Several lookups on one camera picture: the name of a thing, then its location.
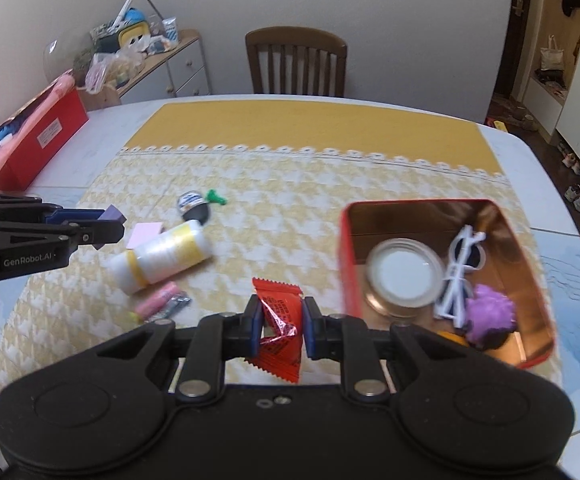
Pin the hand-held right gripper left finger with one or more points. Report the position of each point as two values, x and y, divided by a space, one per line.
256 325

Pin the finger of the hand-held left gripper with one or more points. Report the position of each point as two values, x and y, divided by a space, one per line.
94 232
74 215

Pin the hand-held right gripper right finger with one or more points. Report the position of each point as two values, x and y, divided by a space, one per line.
310 327

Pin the purple eraser block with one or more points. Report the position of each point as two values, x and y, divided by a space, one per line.
114 214

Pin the red candy packet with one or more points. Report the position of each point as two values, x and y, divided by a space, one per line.
277 305

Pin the pink sticky note pad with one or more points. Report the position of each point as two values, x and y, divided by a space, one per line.
142 234

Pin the white yellow bottle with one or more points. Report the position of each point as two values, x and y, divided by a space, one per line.
169 250

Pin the pink tube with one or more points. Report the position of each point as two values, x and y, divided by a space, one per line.
157 300

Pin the small round labelled bottle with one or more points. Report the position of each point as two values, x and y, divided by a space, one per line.
189 201

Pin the white round jar lid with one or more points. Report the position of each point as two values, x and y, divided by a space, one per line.
402 275

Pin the green plastic pawn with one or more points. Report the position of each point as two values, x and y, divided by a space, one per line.
216 198

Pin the white sunglasses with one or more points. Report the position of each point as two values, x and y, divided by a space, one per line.
456 280

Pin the red tin box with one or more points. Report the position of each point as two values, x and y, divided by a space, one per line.
420 220

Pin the purple fluffy ball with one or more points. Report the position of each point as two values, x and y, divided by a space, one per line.
490 312

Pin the black silver strip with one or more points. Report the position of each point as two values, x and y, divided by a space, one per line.
175 305

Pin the red storage box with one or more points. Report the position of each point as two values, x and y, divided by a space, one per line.
39 135

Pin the pink printed bag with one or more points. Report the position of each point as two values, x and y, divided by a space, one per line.
29 110

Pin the clear glass dome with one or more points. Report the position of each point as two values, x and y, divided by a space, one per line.
62 55

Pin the white sideboard with drawers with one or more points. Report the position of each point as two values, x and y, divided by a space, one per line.
184 70

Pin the yellow patterned table mat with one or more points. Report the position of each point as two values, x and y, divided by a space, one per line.
295 130

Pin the small blue white carton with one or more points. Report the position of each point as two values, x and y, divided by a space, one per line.
170 30

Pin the yellow floor toy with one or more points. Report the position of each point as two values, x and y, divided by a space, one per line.
496 123

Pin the brown wooden chair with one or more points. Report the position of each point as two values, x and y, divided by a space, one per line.
295 40

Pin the patterned doormat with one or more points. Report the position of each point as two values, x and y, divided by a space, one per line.
515 112

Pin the dark wooden door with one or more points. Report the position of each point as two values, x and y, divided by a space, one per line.
512 35

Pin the beige tote bag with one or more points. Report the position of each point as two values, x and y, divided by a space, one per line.
552 57

